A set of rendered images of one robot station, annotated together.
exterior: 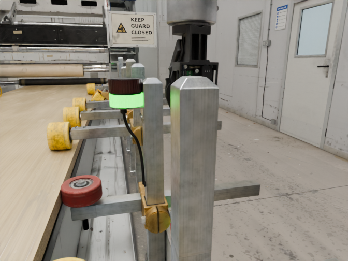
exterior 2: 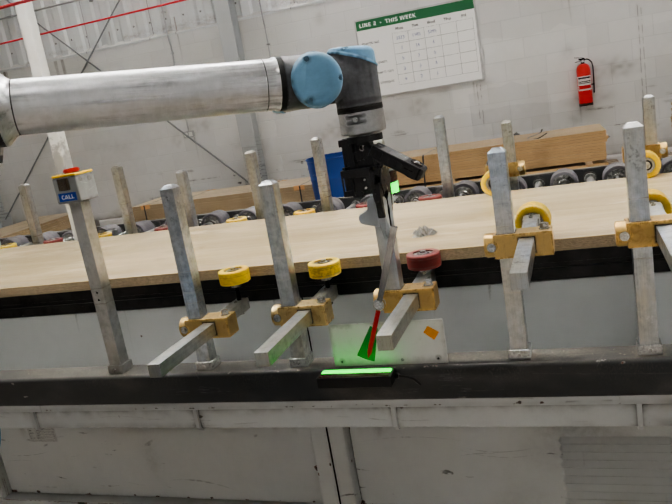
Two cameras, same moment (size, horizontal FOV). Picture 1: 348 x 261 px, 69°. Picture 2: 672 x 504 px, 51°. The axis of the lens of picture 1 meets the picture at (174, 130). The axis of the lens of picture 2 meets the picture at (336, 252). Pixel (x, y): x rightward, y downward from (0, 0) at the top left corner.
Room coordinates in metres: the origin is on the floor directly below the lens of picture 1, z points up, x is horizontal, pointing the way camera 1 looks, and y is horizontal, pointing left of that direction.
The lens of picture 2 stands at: (1.19, -1.25, 1.30)
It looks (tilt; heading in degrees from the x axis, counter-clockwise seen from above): 12 degrees down; 124
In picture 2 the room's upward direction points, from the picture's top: 10 degrees counter-clockwise
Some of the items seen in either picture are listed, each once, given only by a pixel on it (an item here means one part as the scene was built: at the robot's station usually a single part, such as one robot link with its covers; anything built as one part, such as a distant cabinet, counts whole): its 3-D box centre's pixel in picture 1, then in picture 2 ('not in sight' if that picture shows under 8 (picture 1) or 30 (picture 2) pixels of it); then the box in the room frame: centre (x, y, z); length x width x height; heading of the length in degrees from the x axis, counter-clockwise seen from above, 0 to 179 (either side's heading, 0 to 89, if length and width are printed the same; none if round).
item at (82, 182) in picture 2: not in sight; (75, 187); (-0.27, -0.14, 1.18); 0.07 x 0.07 x 0.08; 14
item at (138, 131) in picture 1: (139, 130); (518, 242); (0.74, 0.10, 0.95); 0.13 x 0.06 x 0.05; 14
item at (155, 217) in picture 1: (151, 204); (406, 297); (0.49, 0.05, 0.85); 0.13 x 0.06 x 0.05; 14
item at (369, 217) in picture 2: not in sight; (373, 218); (0.50, -0.05, 1.05); 0.06 x 0.03 x 0.09; 14
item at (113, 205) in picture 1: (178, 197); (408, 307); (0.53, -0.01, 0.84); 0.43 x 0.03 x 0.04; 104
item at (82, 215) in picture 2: not in sight; (100, 287); (-0.27, -0.14, 0.93); 0.05 x 0.04 x 0.45; 14
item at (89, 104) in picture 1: (132, 102); not in sight; (1.24, 0.21, 0.95); 0.50 x 0.04 x 0.04; 104
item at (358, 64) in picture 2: not in sight; (353, 79); (0.50, -0.04, 1.32); 0.10 x 0.09 x 0.12; 47
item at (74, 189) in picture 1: (83, 205); (425, 274); (0.48, 0.19, 0.85); 0.08 x 0.08 x 0.11
